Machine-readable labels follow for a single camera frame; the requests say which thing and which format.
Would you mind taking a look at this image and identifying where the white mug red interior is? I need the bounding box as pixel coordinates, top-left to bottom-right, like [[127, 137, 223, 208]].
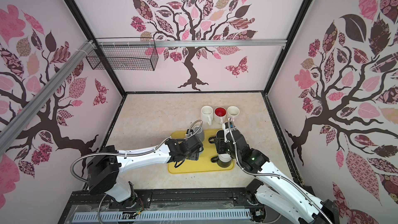
[[214, 107, 227, 124]]

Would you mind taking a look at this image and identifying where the pale pink mug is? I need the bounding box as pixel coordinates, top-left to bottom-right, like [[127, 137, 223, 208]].
[[227, 106, 240, 121]]

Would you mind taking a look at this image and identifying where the white ribbed-base mug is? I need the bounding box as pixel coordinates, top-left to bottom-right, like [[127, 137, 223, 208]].
[[201, 106, 214, 125]]

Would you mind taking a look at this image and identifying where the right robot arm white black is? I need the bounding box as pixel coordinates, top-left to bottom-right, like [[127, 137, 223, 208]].
[[208, 130, 340, 224]]

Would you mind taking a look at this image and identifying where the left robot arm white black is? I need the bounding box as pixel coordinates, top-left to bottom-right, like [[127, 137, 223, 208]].
[[87, 136, 204, 202]]

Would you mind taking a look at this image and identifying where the all black mug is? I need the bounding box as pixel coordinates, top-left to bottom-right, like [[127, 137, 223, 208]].
[[208, 130, 225, 145]]

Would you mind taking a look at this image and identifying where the black mug white base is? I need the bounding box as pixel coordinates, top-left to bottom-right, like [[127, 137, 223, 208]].
[[210, 153, 232, 168]]

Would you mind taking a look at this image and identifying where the grey mug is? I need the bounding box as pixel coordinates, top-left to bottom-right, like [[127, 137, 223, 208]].
[[194, 126, 205, 143]]

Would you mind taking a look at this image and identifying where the yellow plastic tray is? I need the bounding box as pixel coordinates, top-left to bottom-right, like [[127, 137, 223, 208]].
[[167, 129, 234, 174]]

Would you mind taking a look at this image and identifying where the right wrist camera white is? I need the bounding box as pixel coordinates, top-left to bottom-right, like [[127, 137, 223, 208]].
[[222, 121, 235, 142]]

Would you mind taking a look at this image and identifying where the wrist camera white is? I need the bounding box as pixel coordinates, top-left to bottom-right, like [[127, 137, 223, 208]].
[[222, 121, 235, 142], [185, 129, 193, 139]]

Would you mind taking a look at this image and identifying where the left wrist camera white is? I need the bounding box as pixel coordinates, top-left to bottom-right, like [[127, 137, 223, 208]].
[[185, 129, 193, 139]]

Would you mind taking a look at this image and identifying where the white slotted cable duct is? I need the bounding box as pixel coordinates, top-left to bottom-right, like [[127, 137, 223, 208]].
[[71, 209, 251, 224]]

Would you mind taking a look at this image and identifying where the black wire basket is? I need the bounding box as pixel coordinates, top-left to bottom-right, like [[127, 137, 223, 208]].
[[86, 37, 159, 71]]

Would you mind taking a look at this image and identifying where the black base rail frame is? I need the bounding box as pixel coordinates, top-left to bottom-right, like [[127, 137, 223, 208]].
[[57, 186, 327, 224]]

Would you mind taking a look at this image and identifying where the back aluminium rail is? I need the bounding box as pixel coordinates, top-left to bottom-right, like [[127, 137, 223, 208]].
[[97, 39, 287, 48]]

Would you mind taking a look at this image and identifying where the aluminium rail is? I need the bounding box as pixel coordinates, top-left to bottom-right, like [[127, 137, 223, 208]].
[[1, 40, 95, 154], [97, 39, 287, 48]]

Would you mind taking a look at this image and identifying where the left aluminium rail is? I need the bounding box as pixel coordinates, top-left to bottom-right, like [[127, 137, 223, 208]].
[[1, 40, 95, 154]]

